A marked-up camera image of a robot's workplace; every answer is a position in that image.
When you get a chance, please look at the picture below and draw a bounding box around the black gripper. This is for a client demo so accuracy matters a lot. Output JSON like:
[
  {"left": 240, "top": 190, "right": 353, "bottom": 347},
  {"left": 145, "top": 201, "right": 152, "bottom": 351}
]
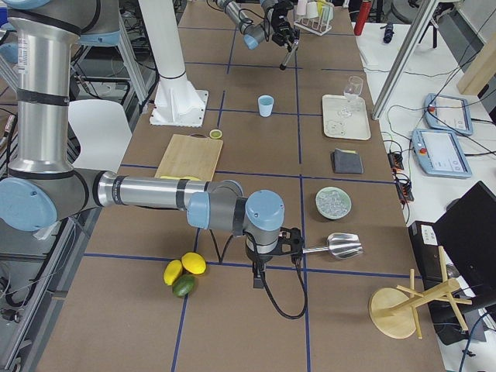
[
  {"left": 246, "top": 251, "right": 274, "bottom": 288},
  {"left": 270, "top": 11, "right": 299, "bottom": 51}
]

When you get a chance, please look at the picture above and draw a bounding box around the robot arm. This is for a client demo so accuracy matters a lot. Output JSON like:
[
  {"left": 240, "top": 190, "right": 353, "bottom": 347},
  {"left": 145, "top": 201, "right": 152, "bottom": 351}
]
[
  {"left": 1, "top": 1, "right": 284, "bottom": 288},
  {"left": 215, "top": 1, "right": 299, "bottom": 52}
]

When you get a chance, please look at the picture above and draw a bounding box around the pink cup in rack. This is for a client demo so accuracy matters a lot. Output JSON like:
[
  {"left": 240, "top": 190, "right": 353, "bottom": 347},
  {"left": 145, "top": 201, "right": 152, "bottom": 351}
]
[{"left": 296, "top": 0, "right": 308, "bottom": 18}]

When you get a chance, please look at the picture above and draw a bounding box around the white cup in rack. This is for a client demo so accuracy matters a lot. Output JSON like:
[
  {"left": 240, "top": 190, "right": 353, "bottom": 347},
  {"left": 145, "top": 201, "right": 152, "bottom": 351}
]
[{"left": 305, "top": 1, "right": 319, "bottom": 19}]

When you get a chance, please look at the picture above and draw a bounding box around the green cup in rack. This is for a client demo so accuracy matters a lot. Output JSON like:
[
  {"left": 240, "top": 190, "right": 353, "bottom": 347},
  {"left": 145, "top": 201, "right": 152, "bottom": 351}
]
[{"left": 320, "top": 1, "right": 334, "bottom": 25}]

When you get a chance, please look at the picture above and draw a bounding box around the yellow cup in rack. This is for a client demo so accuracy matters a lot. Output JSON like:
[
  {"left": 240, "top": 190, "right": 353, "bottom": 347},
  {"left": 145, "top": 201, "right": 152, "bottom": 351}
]
[{"left": 317, "top": 0, "right": 326, "bottom": 15}]

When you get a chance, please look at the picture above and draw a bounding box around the light blue plastic cup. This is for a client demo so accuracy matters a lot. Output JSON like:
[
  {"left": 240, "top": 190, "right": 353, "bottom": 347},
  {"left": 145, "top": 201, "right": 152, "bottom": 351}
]
[{"left": 257, "top": 95, "right": 274, "bottom": 118}]

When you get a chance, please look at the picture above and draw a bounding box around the whole yellow lemon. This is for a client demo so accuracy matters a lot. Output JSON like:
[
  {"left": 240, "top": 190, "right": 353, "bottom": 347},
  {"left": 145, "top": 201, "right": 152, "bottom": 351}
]
[
  {"left": 181, "top": 252, "right": 207, "bottom": 275},
  {"left": 163, "top": 260, "right": 183, "bottom": 286}
]

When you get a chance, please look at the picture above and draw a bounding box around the clear wine glass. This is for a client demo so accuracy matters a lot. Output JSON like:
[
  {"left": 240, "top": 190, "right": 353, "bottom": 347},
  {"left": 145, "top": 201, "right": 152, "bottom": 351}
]
[{"left": 337, "top": 76, "right": 363, "bottom": 118}]

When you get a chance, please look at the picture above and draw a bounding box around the green lime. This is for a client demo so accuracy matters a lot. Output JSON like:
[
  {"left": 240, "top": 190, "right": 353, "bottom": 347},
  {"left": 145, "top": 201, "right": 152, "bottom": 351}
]
[{"left": 172, "top": 274, "right": 196, "bottom": 298}]

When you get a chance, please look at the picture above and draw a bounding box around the red cylinder bottle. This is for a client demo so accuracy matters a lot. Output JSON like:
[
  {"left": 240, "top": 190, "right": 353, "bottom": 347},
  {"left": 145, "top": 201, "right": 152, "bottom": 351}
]
[{"left": 353, "top": 0, "right": 372, "bottom": 36}]

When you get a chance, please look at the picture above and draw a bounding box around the cream bear serving tray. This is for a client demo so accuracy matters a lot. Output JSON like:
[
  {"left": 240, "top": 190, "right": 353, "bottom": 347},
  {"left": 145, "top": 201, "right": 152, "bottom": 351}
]
[{"left": 322, "top": 95, "right": 371, "bottom": 140}]

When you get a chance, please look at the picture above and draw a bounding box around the steel ice scoop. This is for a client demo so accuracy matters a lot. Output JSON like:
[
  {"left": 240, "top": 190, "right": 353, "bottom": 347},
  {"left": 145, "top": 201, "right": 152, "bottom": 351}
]
[{"left": 302, "top": 232, "right": 363, "bottom": 260}]

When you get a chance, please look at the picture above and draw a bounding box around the green bowl of ice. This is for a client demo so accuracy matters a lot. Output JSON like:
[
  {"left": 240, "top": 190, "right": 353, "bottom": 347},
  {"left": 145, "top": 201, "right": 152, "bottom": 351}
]
[{"left": 315, "top": 187, "right": 352, "bottom": 220}]

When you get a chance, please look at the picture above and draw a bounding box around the yellow plastic knife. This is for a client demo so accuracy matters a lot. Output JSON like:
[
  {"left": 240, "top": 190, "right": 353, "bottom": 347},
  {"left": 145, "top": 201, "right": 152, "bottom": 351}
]
[{"left": 159, "top": 175, "right": 201, "bottom": 181}]

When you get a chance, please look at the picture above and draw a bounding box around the grey folded cloth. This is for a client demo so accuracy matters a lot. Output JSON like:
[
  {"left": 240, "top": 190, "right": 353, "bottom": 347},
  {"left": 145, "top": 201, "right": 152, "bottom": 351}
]
[{"left": 330, "top": 148, "right": 364, "bottom": 174}]

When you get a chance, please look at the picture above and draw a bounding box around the bamboo cutting board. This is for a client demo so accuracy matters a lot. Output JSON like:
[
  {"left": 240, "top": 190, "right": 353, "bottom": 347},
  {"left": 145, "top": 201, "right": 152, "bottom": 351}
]
[{"left": 155, "top": 134, "right": 223, "bottom": 181}]

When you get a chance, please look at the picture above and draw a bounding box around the far teach pendant tablet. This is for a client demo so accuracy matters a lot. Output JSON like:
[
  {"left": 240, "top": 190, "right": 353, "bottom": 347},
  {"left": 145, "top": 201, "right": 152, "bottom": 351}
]
[{"left": 424, "top": 93, "right": 474, "bottom": 136}]

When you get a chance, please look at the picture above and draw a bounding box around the teach pendant tablet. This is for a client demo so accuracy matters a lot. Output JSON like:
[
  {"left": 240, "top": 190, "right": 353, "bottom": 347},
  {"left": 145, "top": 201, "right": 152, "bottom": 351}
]
[
  {"left": 412, "top": 129, "right": 472, "bottom": 179},
  {"left": 424, "top": 93, "right": 474, "bottom": 136}
]

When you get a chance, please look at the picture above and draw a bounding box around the near teach pendant tablet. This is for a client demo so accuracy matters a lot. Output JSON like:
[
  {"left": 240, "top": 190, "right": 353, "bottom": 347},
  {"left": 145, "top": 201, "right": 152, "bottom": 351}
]
[{"left": 412, "top": 129, "right": 472, "bottom": 179}]

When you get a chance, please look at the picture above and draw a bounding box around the black computer monitor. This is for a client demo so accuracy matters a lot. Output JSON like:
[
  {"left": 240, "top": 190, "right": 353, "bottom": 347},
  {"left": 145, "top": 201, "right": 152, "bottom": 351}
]
[{"left": 408, "top": 181, "right": 495, "bottom": 341}]

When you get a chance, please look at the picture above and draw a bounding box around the white plastic chair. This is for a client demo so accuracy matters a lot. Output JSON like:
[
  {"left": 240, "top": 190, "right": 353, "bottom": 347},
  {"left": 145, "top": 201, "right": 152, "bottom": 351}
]
[{"left": 68, "top": 99, "right": 132, "bottom": 172}]

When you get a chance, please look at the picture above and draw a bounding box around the white wire cup rack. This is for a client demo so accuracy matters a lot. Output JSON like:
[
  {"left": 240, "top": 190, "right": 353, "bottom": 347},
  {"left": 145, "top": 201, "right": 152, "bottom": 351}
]
[{"left": 294, "top": 11, "right": 332, "bottom": 36}]

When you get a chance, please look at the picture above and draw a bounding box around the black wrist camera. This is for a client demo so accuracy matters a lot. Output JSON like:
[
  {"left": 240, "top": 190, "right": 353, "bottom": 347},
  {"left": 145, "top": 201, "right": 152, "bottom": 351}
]
[{"left": 278, "top": 227, "right": 305, "bottom": 264}]

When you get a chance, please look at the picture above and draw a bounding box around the aluminium frame post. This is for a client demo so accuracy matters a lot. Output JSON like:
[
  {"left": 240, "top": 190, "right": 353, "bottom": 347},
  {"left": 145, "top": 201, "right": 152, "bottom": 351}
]
[{"left": 371, "top": 0, "right": 448, "bottom": 120}]

